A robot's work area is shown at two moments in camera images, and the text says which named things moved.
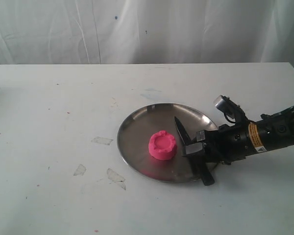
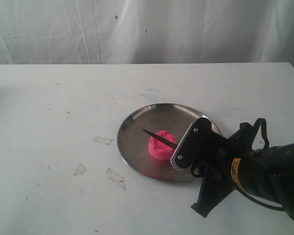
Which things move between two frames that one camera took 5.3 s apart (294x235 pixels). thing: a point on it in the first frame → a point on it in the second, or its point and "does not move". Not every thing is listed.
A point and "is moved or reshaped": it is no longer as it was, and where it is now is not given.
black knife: (198, 160) is moved or reshaped
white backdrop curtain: (124, 32) does not move
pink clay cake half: (162, 146) does not move
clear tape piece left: (81, 170) does not move
